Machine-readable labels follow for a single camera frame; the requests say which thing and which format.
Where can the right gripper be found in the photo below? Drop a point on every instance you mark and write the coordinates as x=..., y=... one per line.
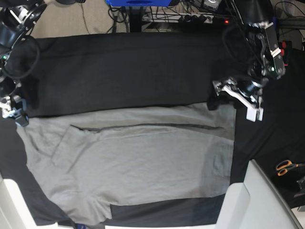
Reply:
x=14, y=106

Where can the blue plastic box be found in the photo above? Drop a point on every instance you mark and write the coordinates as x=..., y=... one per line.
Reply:
x=138, y=3

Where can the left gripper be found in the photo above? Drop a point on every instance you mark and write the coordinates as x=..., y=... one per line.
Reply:
x=246, y=86

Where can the orange handled scissors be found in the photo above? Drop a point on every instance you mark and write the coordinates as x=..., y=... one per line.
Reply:
x=287, y=165

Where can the black metal stand post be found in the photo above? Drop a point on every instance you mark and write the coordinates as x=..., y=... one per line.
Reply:
x=135, y=18

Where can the grey T-shirt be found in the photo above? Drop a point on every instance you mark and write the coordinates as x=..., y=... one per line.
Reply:
x=97, y=166

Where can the white chair part left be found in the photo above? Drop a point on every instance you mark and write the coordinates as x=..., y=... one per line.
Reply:
x=14, y=213

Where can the black object right edge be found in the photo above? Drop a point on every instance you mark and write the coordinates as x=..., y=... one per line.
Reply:
x=301, y=184

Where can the red black clamp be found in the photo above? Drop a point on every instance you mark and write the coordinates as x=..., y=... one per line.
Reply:
x=286, y=47

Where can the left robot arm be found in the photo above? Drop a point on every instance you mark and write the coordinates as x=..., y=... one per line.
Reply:
x=252, y=51

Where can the white chair back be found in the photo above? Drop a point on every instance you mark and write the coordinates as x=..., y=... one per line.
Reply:
x=255, y=203

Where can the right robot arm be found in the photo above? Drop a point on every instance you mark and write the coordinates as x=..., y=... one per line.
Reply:
x=12, y=28

